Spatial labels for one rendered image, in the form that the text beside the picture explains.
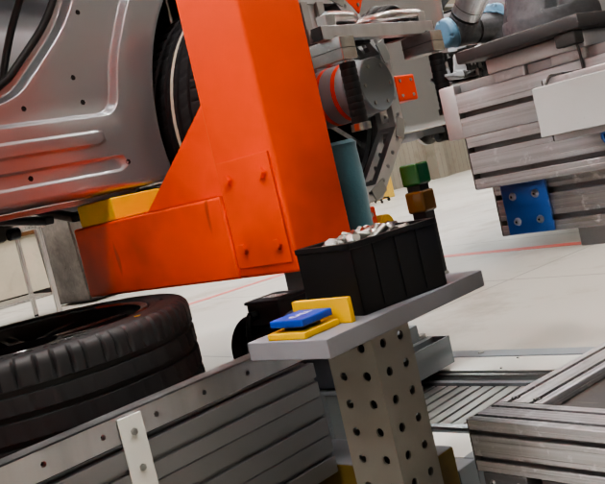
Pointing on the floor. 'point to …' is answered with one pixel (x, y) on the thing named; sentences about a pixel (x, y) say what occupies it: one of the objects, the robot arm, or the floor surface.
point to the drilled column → (386, 412)
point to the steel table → (29, 278)
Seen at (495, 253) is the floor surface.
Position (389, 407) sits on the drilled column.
